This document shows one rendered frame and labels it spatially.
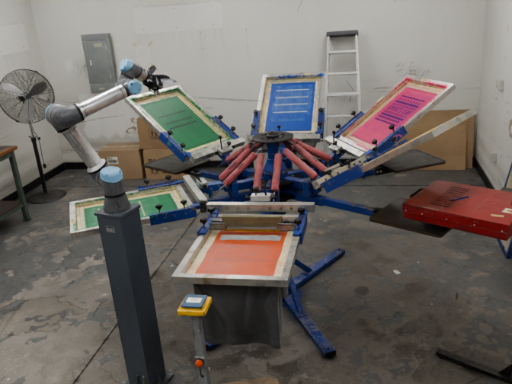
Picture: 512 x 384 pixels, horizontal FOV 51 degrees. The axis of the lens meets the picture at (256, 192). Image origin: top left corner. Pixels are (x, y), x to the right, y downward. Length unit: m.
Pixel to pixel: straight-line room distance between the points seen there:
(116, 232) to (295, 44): 4.51
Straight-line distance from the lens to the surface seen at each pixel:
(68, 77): 8.10
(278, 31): 7.02
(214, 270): 2.78
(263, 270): 2.73
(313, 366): 3.63
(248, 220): 3.11
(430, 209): 3.05
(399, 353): 3.76
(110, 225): 3.06
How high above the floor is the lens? 2.27
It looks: 20 degrees down
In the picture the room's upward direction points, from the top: 5 degrees counter-clockwise
